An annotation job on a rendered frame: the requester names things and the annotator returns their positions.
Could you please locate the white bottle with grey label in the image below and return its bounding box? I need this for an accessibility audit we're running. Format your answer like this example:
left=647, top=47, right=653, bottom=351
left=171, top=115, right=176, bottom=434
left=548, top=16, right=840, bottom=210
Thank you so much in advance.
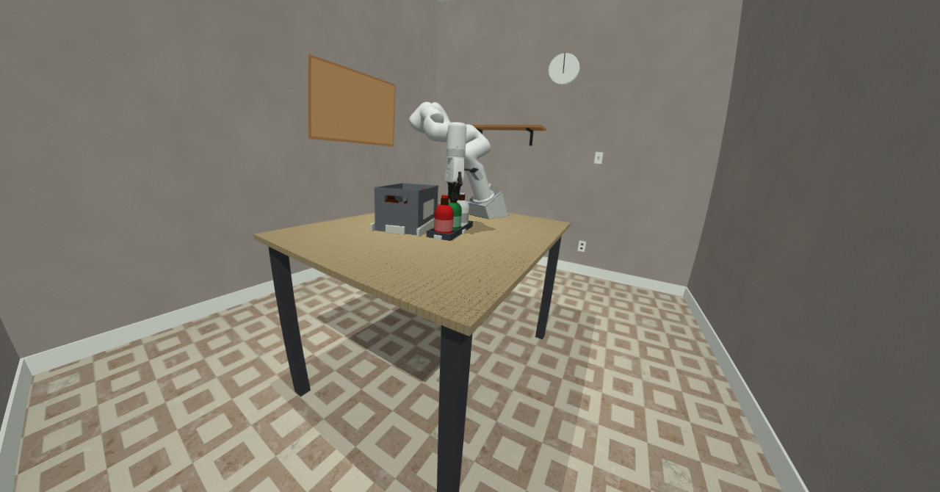
left=457, top=192, right=469, bottom=227

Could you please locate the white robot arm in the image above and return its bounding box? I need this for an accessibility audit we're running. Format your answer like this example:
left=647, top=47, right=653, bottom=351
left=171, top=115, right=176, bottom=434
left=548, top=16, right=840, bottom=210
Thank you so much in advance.
left=409, top=102, right=494, bottom=203

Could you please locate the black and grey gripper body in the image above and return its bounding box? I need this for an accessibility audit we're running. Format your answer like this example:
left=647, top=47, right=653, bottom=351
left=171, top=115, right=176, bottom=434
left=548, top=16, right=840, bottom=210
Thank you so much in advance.
left=444, top=156, right=465, bottom=183

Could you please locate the red bottle with pale label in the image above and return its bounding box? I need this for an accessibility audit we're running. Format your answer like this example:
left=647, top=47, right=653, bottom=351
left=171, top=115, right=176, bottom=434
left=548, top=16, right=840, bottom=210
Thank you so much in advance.
left=434, top=195, right=454, bottom=234

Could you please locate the green bottle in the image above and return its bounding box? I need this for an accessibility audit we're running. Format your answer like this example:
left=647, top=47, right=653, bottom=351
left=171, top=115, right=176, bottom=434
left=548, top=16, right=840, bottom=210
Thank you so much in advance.
left=449, top=193, right=462, bottom=232

